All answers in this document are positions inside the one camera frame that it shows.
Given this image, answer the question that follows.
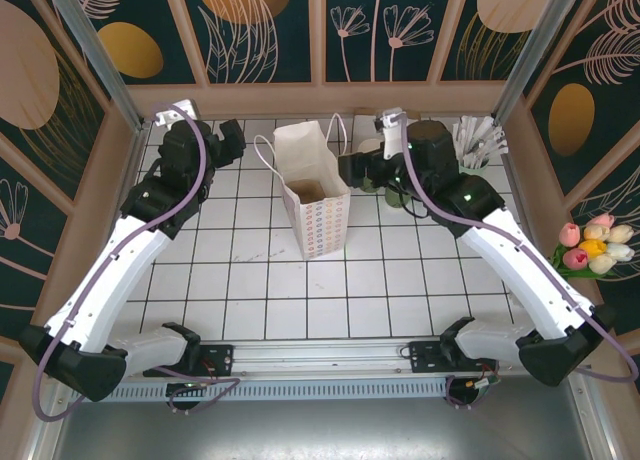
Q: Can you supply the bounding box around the white printed paper bag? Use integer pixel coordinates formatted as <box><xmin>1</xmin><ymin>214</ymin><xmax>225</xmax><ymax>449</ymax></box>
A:
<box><xmin>253</xmin><ymin>112</ymin><xmax>352</xmax><ymax>262</ymax></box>

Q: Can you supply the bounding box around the green paper cup stack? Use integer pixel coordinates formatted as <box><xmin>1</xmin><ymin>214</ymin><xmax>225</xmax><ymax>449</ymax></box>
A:
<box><xmin>356</xmin><ymin>137</ymin><xmax>384</xmax><ymax>195</ymax></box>

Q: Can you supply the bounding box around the artificial tulip bouquet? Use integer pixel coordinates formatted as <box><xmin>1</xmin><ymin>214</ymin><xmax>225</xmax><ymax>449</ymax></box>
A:
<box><xmin>551</xmin><ymin>212</ymin><xmax>636</xmax><ymax>282</ymax></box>

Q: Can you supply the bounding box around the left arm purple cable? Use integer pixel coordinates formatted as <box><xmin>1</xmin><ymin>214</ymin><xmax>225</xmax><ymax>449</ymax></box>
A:
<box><xmin>37</xmin><ymin>102</ymin><xmax>244</xmax><ymax>424</ymax></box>

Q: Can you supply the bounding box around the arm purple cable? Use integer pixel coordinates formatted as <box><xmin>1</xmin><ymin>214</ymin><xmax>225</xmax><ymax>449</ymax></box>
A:
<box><xmin>37</xmin><ymin>102</ymin><xmax>244</xmax><ymax>424</ymax></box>
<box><xmin>382</xmin><ymin>112</ymin><xmax>640</xmax><ymax>411</ymax></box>

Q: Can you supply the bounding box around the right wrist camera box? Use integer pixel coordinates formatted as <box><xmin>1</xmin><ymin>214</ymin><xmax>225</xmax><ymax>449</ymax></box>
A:
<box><xmin>374</xmin><ymin>106</ymin><xmax>407</xmax><ymax>134</ymax></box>

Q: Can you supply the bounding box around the aluminium corner post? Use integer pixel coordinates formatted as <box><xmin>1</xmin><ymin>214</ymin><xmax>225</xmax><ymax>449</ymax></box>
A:
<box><xmin>491</xmin><ymin>0</ymin><xmax>585</xmax><ymax>127</ymax></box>
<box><xmin>42</xmin><ymin>0</ymin><xmax>147</xmax><ymax>131</ymax></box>

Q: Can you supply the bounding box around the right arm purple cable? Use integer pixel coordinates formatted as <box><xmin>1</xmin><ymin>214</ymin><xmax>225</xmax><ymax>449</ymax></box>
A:
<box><xmin>382</xmin><ymin>112</ymin><xmax>640</xmax><ymax>411</ymax></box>

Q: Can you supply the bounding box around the aluminium mounting rail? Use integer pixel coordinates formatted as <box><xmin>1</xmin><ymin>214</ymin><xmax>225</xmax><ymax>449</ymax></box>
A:
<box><xmin>49</xmin><ymin>333</ymin><xmax>592</xmax><ymax>381</ymax></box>

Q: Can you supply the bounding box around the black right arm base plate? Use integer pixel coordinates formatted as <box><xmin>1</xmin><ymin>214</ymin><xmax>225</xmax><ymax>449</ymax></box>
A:
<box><xmin>408</xmin><ymin>338</ymin><xmax>501</xmax><ymax>376</ymax></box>

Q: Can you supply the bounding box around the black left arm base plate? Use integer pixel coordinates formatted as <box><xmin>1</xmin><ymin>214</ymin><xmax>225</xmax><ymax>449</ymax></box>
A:
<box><xmin>143</xmin><ymin>343</ymin><xmax>236</xmax><ymax>379</ymax></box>

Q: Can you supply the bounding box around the grey slotted cable duct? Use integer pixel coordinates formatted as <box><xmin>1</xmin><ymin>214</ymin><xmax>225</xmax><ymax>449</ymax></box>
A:
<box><xmin>68</xmin><ymin>382</ymin><xmax>451</xmax><ymax>404</ymax></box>

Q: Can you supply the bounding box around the yellow connector base wire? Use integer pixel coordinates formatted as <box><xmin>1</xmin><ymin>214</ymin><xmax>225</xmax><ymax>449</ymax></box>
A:
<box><xmin>467</xmin><ymin>364</ymin><xmax>502</xmax><ymax>394</ymax></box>

